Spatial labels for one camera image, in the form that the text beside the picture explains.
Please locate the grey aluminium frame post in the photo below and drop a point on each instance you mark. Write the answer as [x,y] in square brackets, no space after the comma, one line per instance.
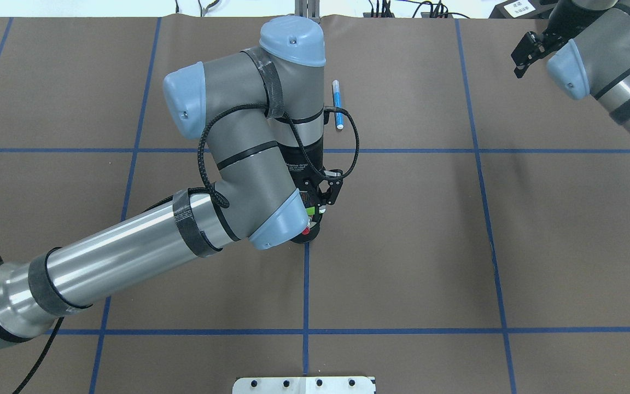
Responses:
[307,9]

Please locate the black device with label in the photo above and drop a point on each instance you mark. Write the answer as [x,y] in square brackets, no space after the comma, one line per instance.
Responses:
[522,10]

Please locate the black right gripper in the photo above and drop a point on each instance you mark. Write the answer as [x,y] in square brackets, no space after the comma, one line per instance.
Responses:
[565,22]

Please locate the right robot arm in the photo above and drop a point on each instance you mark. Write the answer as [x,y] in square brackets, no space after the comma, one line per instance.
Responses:
[587,47]

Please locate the black mesh pen cup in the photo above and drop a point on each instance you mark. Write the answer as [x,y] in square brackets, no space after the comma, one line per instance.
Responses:
[304,239]

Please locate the blue marker pen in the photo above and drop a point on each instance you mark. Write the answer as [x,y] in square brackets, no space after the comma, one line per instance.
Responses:
[337,101]

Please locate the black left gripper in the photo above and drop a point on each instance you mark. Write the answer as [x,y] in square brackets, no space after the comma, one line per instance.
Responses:
[307,160]

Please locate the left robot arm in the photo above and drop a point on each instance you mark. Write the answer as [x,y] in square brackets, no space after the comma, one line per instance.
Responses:
[251,113]

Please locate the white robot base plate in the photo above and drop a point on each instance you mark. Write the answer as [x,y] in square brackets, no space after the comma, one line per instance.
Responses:
[306,384]

